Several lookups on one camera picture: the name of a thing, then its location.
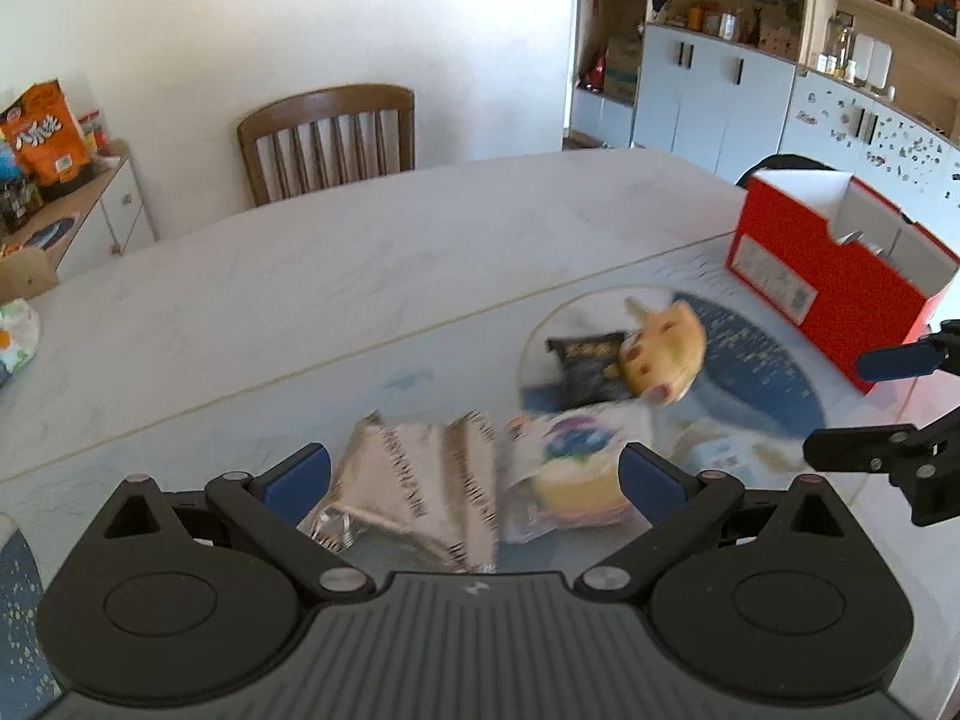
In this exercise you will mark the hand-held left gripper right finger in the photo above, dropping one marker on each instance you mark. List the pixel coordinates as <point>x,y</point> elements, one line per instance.
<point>652,484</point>

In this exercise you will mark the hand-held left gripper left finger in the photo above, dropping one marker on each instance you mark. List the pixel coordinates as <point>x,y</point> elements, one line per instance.
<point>300,476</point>

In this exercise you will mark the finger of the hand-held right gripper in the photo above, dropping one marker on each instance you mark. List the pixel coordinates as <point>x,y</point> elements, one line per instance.
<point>892,364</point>
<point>847,448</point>

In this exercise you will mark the clear bread packet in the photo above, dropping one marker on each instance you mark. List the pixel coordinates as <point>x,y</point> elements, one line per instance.
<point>577,484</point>

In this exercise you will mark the red cardboard box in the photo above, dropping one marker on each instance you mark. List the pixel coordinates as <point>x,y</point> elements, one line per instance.
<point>825,281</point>

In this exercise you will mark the silver foil snack packet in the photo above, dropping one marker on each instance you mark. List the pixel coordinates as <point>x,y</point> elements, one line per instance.
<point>420,480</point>

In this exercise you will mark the black snack packet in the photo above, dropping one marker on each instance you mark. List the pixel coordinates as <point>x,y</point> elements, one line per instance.
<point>585,367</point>

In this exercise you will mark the yellow plush toy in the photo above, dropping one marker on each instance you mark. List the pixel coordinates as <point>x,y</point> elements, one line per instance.
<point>664,345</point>

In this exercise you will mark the white marble desktop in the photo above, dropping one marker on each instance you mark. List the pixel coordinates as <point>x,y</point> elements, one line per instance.
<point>300,277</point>

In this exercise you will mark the printed white plastic bag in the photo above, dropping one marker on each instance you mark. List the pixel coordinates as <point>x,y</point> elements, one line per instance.
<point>15,341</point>

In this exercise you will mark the white sideboard cabinet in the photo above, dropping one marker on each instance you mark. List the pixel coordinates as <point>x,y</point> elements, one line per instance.
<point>120,202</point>

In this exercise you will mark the brown paper bag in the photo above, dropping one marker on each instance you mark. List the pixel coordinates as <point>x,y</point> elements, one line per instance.
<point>26,277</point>

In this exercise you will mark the dark round mat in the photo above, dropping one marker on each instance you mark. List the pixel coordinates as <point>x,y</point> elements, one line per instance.
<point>52,232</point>

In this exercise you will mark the brown wooden chair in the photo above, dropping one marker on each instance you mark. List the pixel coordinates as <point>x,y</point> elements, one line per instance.
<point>322,109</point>

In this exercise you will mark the dark glass jar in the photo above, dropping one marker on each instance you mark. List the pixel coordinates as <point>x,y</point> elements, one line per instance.
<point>19,206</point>

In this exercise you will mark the brown cardboard box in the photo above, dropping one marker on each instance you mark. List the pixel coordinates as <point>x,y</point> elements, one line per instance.
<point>622,71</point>

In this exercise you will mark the red-lid jar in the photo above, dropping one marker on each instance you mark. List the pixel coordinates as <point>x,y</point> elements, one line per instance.
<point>94,135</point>

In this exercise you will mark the small red bag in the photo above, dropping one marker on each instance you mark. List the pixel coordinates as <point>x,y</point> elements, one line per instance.
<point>594,71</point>

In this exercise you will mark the orange snack bag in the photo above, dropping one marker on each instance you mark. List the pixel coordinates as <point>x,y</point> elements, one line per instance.
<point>49,135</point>

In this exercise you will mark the small blue packet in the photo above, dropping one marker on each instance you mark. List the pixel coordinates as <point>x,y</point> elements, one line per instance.
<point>9,161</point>

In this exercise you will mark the grey wall cabinet unit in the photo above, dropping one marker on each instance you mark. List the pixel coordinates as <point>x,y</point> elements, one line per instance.
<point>712,112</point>

